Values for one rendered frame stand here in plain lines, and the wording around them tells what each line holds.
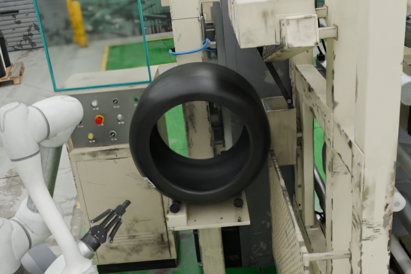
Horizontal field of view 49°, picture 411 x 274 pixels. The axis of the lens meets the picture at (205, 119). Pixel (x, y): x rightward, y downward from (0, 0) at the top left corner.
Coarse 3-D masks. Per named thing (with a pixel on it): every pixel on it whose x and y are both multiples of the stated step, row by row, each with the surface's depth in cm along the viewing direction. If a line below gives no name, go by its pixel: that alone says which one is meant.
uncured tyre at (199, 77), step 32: (192, 64) 192; (160, 96) 177; (192, 96) 175; (224, 96) 176; (256, 96) 188; (256, 128) 181; (160, 160) 215; (192, 160) 218; (224, 160) 218; (256, 160) 186; (160, 192) 195; (192, 192) 191; (224, 192) 191
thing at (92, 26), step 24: (48, 0) 234; (72, 0) 234; (96, 0) 234; (120, 0) 234; (48, 24) 238; (72, 24) 238; (96, 24) 238; (120, 24) 239; (48, 48) 243; (72, 48) 243; (96, 48) 243; (120, 48) 243; (144, 48) 243; (72, 72) 248; (96, 72) 248; (120, 72) 248; (144, 72) 248
